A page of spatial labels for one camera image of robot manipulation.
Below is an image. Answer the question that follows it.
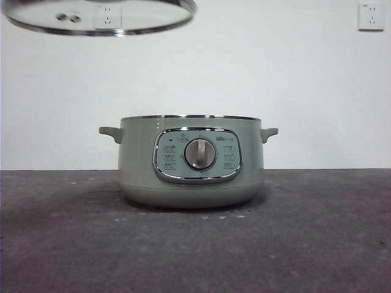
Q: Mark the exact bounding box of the glass lid with green knob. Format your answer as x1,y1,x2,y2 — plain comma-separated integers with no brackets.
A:
0,0,198,38

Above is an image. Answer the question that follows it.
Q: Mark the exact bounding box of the sage green electric pot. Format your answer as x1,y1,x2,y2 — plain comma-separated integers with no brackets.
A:
98,114,280,210

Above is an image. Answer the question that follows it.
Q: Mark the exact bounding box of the white wall socket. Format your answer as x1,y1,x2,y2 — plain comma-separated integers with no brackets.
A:
358,2,386,32
94,2,122,30

